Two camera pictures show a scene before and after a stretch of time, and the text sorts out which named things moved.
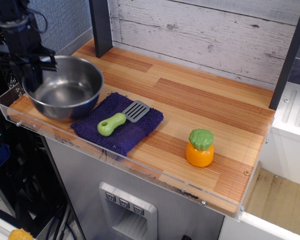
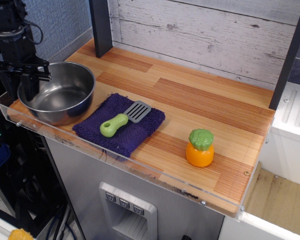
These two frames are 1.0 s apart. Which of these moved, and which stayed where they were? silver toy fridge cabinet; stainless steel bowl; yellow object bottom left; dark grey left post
Moved: stainless steel bowl
Stayed: silver toy fridge cabinet; yellow object bottom left; dark grey left post
